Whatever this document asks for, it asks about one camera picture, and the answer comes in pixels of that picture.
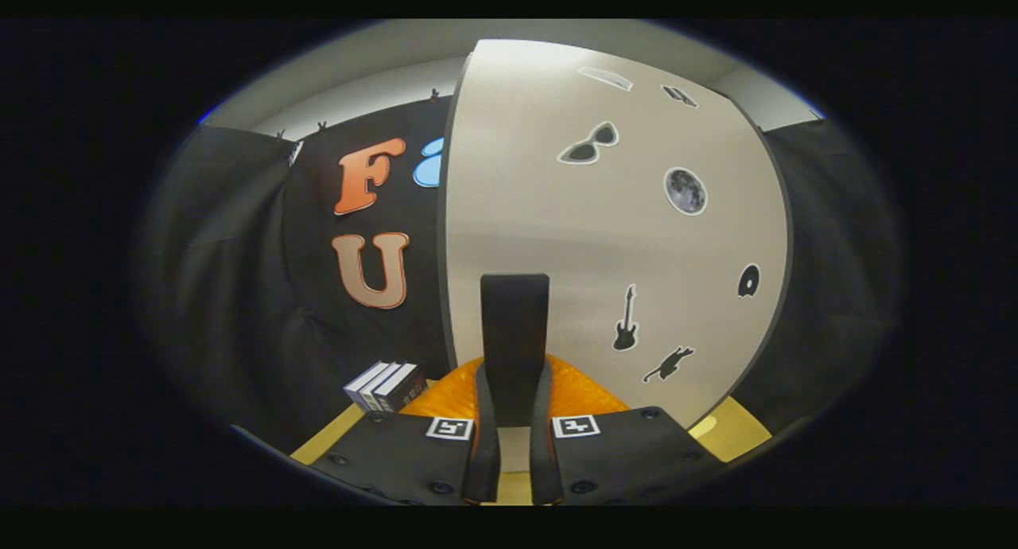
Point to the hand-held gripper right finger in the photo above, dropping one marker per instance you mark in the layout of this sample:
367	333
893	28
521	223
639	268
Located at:
545	461

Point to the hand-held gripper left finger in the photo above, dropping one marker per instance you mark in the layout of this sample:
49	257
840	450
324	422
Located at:
483	461

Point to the white cabinet door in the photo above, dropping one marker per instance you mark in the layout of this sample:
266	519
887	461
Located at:
557	215

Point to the dark cover book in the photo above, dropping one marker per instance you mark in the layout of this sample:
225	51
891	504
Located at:
409	394

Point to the thin white spine book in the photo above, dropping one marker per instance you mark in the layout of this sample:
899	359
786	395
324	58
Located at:
383	380

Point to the blue and white book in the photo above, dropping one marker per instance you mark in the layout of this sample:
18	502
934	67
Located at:
366	379

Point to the dark grey cabinet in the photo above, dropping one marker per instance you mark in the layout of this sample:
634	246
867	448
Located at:
442	239

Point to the black backdrop cloth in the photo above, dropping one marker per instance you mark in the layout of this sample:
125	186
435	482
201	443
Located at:
238	278

